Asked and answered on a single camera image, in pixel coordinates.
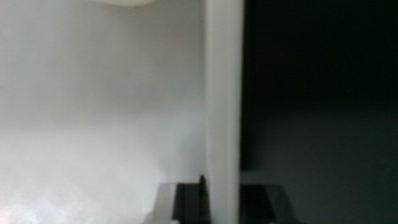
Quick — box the white square tabletop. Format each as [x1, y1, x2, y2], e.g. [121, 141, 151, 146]
[0, 0, 244, 224]

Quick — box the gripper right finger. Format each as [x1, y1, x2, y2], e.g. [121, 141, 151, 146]
[240, 184, 302, 224]

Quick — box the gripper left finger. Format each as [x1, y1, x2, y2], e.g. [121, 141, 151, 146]
[142, 176, 210, 224]

